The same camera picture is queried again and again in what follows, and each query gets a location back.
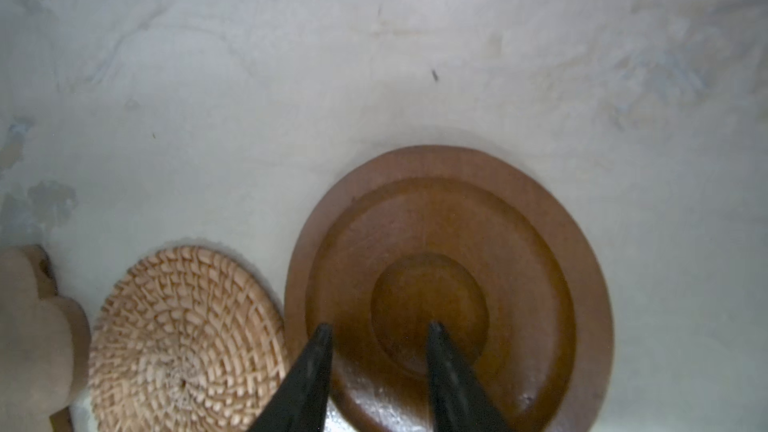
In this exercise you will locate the brown paw shaped coaster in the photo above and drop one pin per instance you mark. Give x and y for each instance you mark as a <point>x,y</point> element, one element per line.
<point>45,339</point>

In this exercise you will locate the brown wooden coaster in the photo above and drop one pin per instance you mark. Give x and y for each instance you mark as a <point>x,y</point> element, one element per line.
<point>454,235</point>

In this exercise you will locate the woven rattan round coaster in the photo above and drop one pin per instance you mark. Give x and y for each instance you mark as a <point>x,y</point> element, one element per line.
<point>187,340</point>

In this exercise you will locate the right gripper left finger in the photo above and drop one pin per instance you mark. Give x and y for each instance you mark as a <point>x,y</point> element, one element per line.
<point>300,403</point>

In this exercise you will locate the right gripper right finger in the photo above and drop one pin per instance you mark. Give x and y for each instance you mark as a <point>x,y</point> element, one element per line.
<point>457,399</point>

